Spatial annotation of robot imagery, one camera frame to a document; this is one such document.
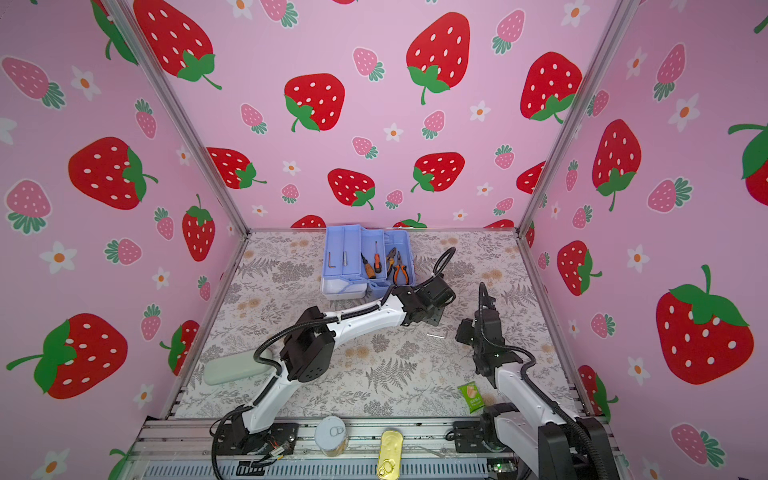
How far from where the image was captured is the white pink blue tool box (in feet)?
3.19

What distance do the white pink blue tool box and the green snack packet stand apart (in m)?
0.36

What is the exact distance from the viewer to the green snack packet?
2.61 feet
